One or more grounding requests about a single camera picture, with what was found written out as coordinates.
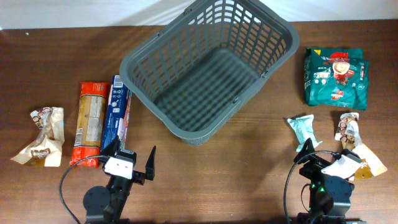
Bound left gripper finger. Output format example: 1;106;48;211
145;146;156;180
100;136;121;157

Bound orange biscuit pack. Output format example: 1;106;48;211
70;82;110;168

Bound mint green snack packet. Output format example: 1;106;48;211
287;114;322;152

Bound beige snack bag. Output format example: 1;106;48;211
11;107;65;167
335;113;387;180

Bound green coffee bag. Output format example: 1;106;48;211
304;47;369;111

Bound grey plastic basket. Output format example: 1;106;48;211
119;0;300;146

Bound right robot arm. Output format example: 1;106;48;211
294;138;354;223

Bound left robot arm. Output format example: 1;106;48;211
83;138;156;223

